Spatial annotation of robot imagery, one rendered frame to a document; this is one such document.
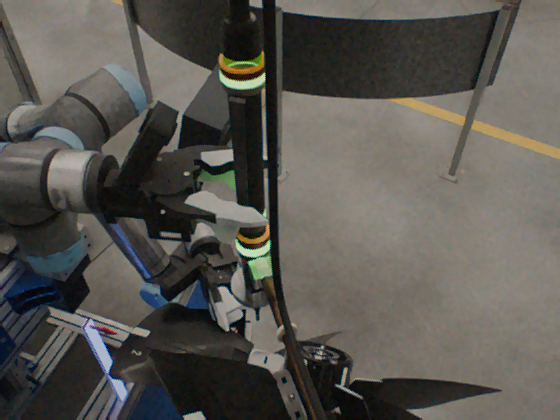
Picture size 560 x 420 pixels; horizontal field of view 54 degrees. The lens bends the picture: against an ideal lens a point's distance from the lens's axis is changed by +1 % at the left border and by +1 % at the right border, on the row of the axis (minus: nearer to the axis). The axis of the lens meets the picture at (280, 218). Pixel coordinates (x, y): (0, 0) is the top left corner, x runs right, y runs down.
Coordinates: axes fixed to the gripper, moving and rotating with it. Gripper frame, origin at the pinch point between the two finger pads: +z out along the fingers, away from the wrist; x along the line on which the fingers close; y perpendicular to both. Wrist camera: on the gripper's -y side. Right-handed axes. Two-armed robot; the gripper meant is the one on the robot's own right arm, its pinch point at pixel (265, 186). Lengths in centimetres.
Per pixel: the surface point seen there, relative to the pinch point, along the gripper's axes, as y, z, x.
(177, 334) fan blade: 47, -18, -6
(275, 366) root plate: 47.2, 1.0, -1.9
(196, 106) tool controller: 41, -27, -67
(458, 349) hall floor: 165, 70, -78
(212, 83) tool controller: 41, -25, -78
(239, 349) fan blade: 46.6, -5.9, -4.1
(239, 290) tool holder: 19.3, -3.7, 1.4
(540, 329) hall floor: 164, 106, -92
